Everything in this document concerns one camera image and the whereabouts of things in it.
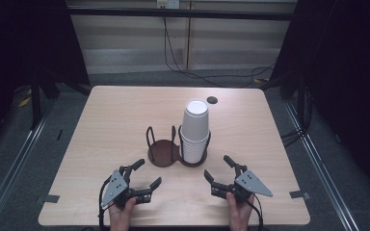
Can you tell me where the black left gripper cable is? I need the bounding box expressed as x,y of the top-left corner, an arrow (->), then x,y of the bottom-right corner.
97,177 -> 114,231

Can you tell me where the dark curtain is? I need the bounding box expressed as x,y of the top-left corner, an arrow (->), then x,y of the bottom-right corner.
0,0 -> 91,162
269,0 -> 370,196

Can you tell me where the stack of white paper cups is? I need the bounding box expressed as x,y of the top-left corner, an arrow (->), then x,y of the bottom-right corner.
178,98 -> 212,165

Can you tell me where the white wall socket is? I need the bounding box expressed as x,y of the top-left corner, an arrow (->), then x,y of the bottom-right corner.
156,0 -> 181,10

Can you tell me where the black horizontal metal bar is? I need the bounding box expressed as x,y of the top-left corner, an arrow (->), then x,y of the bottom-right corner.
67,7 -> 299,22

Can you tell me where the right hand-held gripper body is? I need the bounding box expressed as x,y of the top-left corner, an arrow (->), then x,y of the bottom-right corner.
210,165 -> 274,204

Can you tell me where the long black wall cable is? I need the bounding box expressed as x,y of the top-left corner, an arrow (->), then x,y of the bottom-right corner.
161,14 -> 278,90

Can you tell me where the person's left hand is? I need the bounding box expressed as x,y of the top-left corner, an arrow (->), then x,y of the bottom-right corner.
108,196 -> 138,231

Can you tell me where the black metal stand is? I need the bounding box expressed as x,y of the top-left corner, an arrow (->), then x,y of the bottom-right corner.
28,71 -> 93,131

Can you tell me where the dark double wire cup holder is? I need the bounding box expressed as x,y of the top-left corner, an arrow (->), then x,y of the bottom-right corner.
145,124 -> 213,168

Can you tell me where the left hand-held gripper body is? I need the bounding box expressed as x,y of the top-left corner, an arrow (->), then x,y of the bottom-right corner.
100,165 -> 153,210

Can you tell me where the metal floor rail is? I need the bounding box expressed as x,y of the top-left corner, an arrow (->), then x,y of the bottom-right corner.
0,102 -> 57,231
283,101 -> 360,231

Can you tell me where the grey tape strip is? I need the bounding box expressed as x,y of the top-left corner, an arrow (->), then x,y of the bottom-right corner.
288,190 -> 312,201
34,193 -> 61,205

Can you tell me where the bundle of black floor cables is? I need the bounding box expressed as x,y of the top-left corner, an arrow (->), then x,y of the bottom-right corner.
279,85 -> 314,148

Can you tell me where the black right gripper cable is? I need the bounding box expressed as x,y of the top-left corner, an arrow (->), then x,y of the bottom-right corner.
246,193 -> 265,231

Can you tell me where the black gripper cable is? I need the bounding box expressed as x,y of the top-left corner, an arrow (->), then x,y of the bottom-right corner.
246,193 -> 265,231
97,177 -> 114,231

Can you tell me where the person's right hand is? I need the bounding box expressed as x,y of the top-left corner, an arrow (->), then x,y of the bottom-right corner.
225,192 -> 255,231

